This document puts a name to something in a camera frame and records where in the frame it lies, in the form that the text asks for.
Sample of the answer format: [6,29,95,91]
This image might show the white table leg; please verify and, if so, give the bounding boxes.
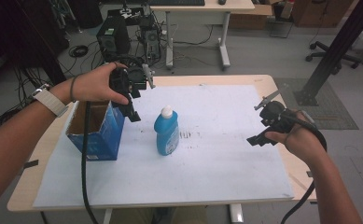
[230,203,244,224]
[103,208,114,224]

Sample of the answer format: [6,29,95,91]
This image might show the black metal post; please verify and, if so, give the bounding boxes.
[294,0,363,106]

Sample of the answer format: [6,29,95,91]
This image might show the blue cardboard box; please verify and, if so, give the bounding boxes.
[65,100,126,161]

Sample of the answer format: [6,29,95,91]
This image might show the person's left hand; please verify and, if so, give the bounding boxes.
[62,62,131,105]

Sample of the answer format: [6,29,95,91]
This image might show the dark curtain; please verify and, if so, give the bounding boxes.
[0,0,70,86]

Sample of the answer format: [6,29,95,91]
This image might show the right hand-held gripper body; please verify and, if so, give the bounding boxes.
[253,90,299,134]

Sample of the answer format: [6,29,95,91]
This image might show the black wire frame stand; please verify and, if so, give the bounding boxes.
[268,11,295,39]

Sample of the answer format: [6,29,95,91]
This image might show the brown cardboard box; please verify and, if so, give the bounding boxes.
[229,3,275,31]

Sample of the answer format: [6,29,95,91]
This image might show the dark hair tie bracelet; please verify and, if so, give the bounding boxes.
[69,76,78,103]

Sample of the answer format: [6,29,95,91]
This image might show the black tape strip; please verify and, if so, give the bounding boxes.
[22,159,39,169]

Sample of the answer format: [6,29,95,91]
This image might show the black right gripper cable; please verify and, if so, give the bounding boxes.
[280,111,328,224]

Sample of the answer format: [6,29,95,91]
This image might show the wooden cabinet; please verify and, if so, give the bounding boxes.
[290,0,355,28]

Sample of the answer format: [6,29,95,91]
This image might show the coiled black cable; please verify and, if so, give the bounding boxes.
[68,44,90,59]

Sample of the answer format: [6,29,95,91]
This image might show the grey floor mat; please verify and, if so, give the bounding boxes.
[273,77,359,131]

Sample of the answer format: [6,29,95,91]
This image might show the wristwatch with beige band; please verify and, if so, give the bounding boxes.
[31,83,69,118]

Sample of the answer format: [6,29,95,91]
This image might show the black computer tower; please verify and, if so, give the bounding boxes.
[95,15,131,63]

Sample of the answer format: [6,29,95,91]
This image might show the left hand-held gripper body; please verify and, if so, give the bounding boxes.
[108,55,156,100]

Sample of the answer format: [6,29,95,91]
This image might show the bundle of black floor cables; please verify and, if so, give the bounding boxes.
[0,65,48,133]

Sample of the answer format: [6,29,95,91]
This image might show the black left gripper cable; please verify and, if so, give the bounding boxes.
[80,101,100,224]

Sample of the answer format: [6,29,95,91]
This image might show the light wooden table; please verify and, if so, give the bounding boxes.
[7,74,317,213]

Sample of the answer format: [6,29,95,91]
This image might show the white paper mat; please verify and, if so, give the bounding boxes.
[33,84,295,209]

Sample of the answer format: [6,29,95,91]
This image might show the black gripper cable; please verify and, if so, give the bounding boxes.
[80,101,100,224]
[280,111,328,224]

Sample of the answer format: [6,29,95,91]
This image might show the white office desk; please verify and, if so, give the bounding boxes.
[149,0,256,71]

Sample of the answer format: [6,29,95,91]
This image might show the office chair wheel base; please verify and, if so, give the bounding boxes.
[305,40,362,76]

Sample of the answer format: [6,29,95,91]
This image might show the blue bottle with white cap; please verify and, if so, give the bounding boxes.
[153,105,181,157]

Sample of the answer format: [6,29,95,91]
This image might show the person's right hand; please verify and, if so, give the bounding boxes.
[264,110,325,164]

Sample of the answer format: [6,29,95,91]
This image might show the open frame computer case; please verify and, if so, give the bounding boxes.
[139,18,162,61]

